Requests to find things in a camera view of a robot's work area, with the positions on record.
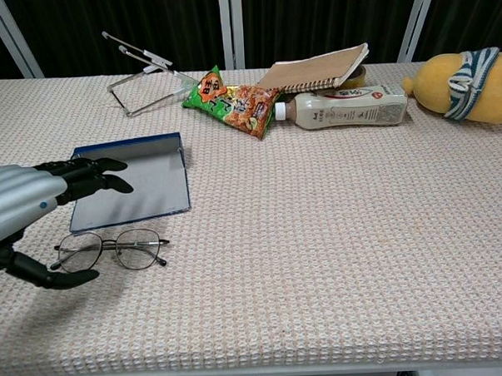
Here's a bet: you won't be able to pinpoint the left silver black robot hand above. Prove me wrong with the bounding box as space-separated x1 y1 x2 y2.
0 155 139 292

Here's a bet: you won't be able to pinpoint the thin-framed eyeglasses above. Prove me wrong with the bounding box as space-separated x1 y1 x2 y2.
48 226 172 276

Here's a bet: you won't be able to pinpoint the blue-edged grey tray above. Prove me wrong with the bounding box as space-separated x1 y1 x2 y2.
65 131 194 235

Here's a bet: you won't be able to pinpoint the black curtain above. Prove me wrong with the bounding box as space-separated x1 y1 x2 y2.
0 0 502 82

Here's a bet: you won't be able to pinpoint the green orange snack bag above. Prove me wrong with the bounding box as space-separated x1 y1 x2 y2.
180 62 284 145

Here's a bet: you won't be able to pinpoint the beige woven tablecloth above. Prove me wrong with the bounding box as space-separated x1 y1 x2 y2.
0 57 502 376

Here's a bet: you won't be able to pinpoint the brown spiral notebook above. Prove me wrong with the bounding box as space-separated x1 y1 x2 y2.
255 42 372 97

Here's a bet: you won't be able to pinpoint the beige drink bottle white cap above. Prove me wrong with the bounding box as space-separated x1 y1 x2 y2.
272 83 410 133

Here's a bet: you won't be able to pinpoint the yellow tape roll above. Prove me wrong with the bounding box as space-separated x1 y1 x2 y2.
336 65 368 91

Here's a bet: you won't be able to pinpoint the yellow plush toy striped cloth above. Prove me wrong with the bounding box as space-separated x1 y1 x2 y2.
400 46 502 129

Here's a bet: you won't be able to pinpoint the white slanted frame post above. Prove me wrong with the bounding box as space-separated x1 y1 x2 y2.
0 0 46 81
394 0 442 64

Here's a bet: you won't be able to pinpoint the folding metal wire stand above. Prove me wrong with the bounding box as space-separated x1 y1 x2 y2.
101 27 203 120

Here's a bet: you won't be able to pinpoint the white upright frame post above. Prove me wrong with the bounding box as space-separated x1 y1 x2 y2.
219 0 246 71

